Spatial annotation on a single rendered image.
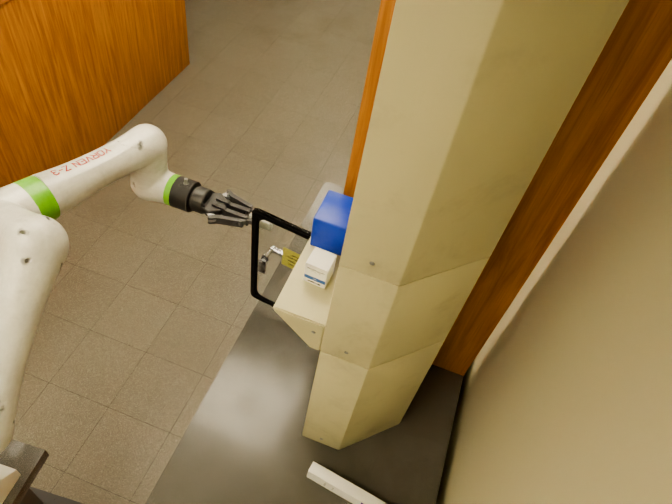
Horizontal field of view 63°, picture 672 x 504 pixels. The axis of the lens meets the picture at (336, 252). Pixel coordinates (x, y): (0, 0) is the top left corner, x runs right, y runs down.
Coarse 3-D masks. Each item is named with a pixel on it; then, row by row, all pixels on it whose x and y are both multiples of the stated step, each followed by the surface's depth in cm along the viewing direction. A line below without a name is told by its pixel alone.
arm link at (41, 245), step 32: (0, 224) 111; (32, 224) 109; (0, 256) 109; (32, 256) 108; (64, 256) 113; (0, 288) 108; (32, 288) 110; (0, 320) 109; (32, 320) 112; (0, 352) 109; (0, 384) 110; (0, 416) 111; (0, 448) 113
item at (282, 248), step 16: (256, 208) 146; (272, 224) 147; (272, 240) 151; (288, 240) 148; (304, 240) 145; (272, 256) 156; (288, 256) 153; (272, 272) 162; (288, 272) 158; (272, 288) 168
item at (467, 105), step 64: (448, 0) 58; (512, 0) 57; (576, 0) 61; (384, 64) 66; (448, 64) 63; (512, 64) 64; (576, 64) 70; (384, 128) 72; (448, 128) 69; (512, 128) 74; (384, 192) 80; (448, 192) 79; (512, 192) 87; (384, 256) 90; (448, 256) 94
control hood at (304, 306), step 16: (304, 256) 122; (336, 272) 120; (288, 288) 116; (304, 288) 116; (320, 288) 117; (288, 304) 113; (304, 304) 114; (320, 304) 114; (288, 320) 114; (304, 320) 112; (320, 320) 112; (304, 336) 116; (320, 336) 114
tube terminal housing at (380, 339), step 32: (352, 288) 99; (384, 288) 96; (416, 288) 98; (448, 288) 104; (352, 320) 106; (384, 320) 102; (416, 320) 108; (448, 320) 116; (320, 352) 118; (352, 352) 114; (384, 352) 114; (416, 352) 122; (320, 384) 129; (352, 384) 124; (384, 384) 128; (416, 384) 139; (320, 416) 141; (352, 416) 136; (384, 416) 148
